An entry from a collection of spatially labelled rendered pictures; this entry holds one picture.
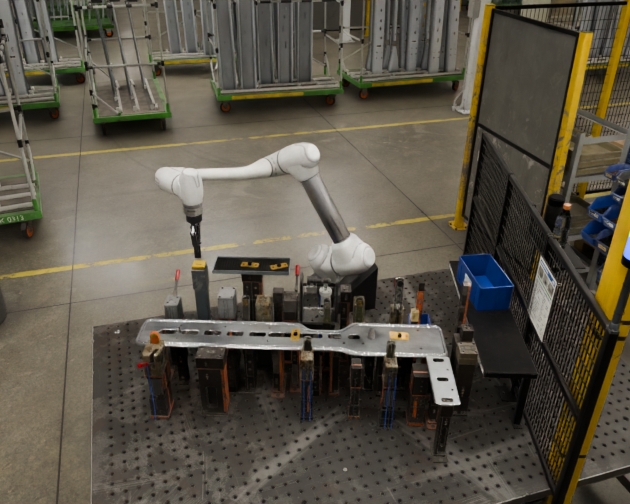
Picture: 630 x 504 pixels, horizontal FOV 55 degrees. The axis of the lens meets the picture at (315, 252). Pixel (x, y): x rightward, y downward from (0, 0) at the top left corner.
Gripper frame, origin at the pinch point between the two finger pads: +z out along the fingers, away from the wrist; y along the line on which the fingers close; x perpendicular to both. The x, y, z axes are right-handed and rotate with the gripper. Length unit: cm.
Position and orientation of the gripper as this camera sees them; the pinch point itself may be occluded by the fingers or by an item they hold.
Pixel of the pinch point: (197, 251)
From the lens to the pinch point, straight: 295.1
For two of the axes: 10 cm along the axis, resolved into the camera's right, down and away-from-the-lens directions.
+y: -0.3, 5.0, -8.7
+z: -0.1, 8.7, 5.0
